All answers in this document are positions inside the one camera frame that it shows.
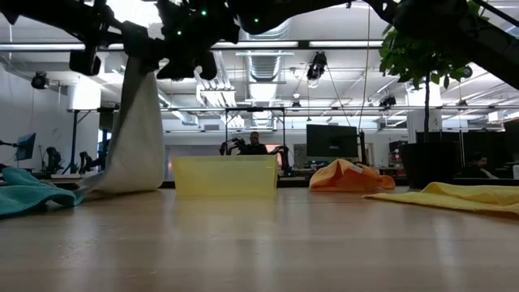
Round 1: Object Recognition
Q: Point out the teal microfiber towel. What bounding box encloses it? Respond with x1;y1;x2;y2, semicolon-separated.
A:
0;167;85;218

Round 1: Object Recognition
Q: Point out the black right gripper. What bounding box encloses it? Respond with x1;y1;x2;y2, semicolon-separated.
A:
156;0;242;81

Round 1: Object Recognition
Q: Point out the black ceiling spotlight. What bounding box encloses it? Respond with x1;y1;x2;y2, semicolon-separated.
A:
306;51;328;81
31;71;50;91

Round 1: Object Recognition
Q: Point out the black aluminium table frame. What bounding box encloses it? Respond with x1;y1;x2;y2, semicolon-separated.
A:
52;176;519;189

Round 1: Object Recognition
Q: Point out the small tilted monitor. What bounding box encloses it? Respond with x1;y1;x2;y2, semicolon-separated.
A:
15;132;37;161

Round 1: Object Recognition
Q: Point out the person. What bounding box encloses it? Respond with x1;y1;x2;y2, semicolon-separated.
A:
460;152;500;179
242;131;268;156

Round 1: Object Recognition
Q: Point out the black metal gantry frame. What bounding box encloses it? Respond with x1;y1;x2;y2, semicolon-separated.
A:
225;106;287;157

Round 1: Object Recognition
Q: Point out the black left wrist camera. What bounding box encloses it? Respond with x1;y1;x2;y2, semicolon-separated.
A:
68;48;102;77

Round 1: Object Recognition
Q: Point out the orange microfiber towel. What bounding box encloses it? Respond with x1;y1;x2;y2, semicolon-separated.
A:
308;158;397;193

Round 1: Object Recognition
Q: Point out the green plant in black pot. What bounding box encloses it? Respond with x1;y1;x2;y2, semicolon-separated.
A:
379;0;487;190

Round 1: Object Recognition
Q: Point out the grey microfiber towel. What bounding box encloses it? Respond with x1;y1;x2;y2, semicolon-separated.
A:
79;56;166;195

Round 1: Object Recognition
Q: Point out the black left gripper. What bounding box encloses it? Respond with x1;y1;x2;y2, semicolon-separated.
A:
120;19;171;74

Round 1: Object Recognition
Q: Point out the black computer monitor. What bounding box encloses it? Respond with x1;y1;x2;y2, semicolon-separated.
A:
306;123;360;159

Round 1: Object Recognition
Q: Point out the yellow microfiber towel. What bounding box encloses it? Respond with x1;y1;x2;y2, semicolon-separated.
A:
362;181;519;216

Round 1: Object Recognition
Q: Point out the yellow translucent plastic bin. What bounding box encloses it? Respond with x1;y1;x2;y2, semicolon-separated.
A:
171;155;280;199

